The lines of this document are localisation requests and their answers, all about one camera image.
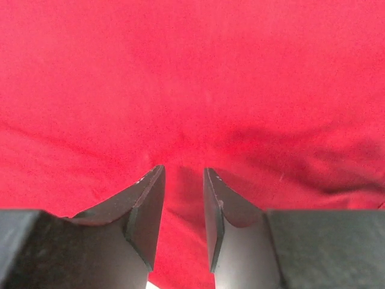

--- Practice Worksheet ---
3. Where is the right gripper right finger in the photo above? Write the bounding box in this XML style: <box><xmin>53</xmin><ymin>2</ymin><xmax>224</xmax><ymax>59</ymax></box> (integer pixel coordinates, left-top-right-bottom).
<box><xmin>203</xmin><ymin>168</ymin><xmax>384</xmax><ymax>288</ymax></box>

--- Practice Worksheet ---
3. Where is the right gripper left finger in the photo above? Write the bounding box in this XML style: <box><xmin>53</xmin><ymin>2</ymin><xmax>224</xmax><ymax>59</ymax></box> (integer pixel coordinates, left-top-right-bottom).
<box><xmin>1</xmin><ymin>165</ymin><xmax>165</xmax><ymax>288</ymax></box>

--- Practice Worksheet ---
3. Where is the red t shirt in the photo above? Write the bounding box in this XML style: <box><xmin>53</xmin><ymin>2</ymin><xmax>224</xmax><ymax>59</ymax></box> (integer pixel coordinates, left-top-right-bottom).
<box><xmin>1</xmin><ymin>1</ymin><xmax>384</xmax><ymax>288</ymax></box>

